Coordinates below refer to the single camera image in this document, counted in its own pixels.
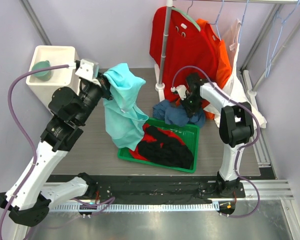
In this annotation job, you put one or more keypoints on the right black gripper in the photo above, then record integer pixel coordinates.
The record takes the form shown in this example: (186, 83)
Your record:
(191, 111)

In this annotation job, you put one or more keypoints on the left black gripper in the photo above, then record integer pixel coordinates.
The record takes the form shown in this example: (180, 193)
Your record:
(105, 85)

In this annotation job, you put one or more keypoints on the dark blue t shirt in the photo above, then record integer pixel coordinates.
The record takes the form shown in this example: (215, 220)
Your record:
(177, 115)

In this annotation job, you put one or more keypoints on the light teal t shirt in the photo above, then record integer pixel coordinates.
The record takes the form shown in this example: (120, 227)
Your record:
(124, 120)

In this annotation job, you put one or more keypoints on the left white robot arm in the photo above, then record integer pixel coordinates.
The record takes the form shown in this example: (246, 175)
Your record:
(27, 202)

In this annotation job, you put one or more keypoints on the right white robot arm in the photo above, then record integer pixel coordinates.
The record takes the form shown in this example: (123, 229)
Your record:
(236, 127)

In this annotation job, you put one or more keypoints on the hanging orange t shirt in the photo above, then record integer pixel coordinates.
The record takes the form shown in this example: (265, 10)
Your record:
(224, 69)

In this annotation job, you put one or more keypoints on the hanging red t shirt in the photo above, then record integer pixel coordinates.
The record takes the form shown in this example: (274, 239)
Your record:
(186, 46)

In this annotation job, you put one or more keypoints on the black t shirt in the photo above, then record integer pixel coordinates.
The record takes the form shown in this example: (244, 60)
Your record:
(167, 150)

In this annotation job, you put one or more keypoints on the red t shirt in tray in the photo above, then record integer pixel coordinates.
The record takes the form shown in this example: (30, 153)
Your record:
(170, 135)

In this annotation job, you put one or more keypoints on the green plastic hanger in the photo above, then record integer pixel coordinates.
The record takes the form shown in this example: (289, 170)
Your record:
(170, 8)

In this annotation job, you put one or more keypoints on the green plastic tray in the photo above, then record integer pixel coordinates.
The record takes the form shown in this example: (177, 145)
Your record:
(166, 146)

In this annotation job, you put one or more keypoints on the white clothes rack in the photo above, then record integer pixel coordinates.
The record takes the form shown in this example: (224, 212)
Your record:
(159, 69)

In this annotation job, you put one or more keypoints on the white drawer cabinet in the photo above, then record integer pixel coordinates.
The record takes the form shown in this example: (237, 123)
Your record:
(56, 55)

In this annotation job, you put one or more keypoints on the hanging white tank top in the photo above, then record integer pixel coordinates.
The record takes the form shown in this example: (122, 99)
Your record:
(233, 86)

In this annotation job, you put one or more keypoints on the teal cup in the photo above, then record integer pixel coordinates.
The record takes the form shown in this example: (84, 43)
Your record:
(43, 75)

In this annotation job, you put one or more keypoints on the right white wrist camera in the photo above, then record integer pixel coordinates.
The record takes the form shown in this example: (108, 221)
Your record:
(181, 90)

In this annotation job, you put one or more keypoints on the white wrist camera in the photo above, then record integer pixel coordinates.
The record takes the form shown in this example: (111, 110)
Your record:
(181, 90)
(88, 69)

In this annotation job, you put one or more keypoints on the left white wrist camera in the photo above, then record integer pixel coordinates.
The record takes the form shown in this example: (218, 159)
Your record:
(88, 69)

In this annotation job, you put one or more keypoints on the white slotted cable duct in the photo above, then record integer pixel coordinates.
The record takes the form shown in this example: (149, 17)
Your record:
(120, 208)

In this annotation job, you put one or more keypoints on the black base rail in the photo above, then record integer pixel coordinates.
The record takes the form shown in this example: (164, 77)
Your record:
(160, 189)

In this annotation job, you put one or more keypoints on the empty blue wire hanger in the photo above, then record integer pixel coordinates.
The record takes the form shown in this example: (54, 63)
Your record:
(277, 27)

